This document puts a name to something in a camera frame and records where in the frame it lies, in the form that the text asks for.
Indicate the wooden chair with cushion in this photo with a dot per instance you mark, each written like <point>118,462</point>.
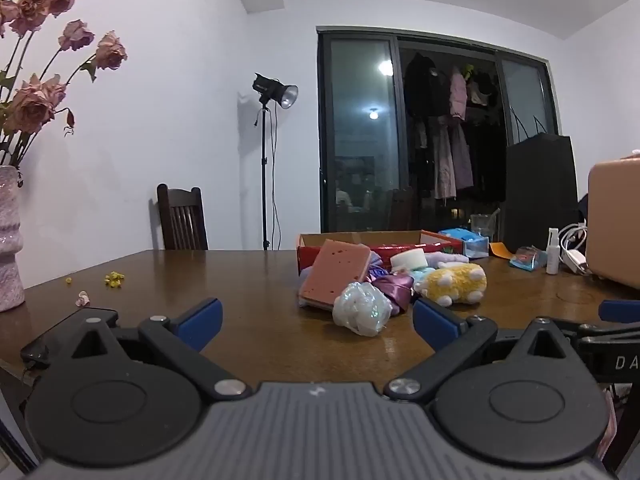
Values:
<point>400,210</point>

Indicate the white sponge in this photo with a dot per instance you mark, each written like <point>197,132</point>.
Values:
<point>407,259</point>

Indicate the yellow plush toy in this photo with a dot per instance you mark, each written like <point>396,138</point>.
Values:
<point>455,282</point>

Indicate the lilac plush cloth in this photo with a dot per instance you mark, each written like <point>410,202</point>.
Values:
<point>445,259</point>

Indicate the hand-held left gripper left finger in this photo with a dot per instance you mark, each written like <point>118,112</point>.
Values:
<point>205,320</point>

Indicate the clear drinking glass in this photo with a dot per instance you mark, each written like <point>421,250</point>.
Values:
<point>481,225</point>

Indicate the red cardboard box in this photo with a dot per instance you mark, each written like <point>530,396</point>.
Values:
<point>400,251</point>

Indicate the dark framed sliding glass door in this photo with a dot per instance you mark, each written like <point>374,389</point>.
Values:
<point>360,135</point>

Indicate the small blue packet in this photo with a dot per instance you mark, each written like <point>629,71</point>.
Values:
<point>527,259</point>

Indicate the blue tissue pack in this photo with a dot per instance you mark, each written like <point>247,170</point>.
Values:
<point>465,240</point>

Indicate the pink hanging shirt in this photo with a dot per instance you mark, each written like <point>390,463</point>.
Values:
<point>457,92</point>

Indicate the beige hard case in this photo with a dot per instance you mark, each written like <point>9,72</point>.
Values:
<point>615,220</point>

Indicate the orange card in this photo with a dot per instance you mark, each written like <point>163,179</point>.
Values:
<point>500,250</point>

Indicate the yellow petals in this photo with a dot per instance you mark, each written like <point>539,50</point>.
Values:
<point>114,279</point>

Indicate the pink sponge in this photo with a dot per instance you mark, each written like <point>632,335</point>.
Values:
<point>332,272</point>

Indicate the white spray bottle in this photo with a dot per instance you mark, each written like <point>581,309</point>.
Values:
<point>552,257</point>

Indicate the studio light on stand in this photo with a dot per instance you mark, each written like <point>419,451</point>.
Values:
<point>265,85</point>

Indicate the mauve hanging dress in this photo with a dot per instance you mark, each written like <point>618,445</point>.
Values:
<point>450,160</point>

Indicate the white pink ceramic vase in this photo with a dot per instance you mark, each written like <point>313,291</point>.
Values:
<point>10,260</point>

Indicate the purple satin scrunchie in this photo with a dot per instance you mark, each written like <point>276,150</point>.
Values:
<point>395,287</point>

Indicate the black hanging jacket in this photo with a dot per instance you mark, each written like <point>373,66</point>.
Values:
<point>425,85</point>

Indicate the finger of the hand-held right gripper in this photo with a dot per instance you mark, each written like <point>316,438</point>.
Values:
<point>620,310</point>

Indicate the pink petal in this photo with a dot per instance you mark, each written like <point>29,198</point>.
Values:
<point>82,300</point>

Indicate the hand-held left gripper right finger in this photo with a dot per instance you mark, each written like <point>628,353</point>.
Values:
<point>435,322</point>

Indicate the dark wooden chair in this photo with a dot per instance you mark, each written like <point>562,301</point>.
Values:
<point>180,220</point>

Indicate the dried pink rose bouquet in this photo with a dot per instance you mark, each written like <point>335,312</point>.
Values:
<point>35,105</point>

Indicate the black paper bag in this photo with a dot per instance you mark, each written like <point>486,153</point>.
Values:
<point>540,195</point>

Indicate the white mesh bath ball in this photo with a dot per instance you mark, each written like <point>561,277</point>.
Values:
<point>362,307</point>

